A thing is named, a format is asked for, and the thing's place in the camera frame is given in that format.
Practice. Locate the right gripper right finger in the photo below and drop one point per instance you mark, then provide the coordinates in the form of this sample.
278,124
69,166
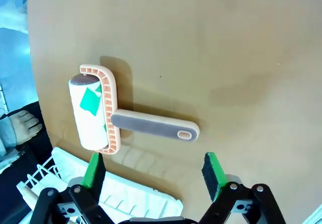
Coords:
241,198

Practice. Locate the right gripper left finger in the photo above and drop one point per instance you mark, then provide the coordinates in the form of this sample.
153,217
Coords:
83,201

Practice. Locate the peach lint roller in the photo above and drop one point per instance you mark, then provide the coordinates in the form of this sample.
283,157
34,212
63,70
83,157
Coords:
151,125

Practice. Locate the person's left forearm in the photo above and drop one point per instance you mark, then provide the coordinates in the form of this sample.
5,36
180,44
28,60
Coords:
6,136

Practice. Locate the person's left hand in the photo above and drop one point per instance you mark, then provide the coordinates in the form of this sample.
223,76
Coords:
25,128

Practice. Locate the person in grey cardigan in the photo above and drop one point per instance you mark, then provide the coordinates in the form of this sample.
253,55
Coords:
7,196

